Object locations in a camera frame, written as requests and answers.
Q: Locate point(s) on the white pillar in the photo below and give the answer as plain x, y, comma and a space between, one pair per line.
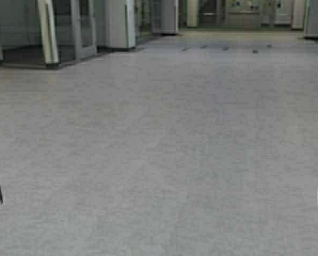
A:
165, 17
115, 24

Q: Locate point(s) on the far double doors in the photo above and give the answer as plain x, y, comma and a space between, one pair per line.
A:
245, 14

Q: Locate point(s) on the glass door left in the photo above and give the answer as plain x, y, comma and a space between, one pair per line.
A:
68, 32

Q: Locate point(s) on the white pillar left far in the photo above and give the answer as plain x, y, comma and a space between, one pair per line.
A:
165, 17

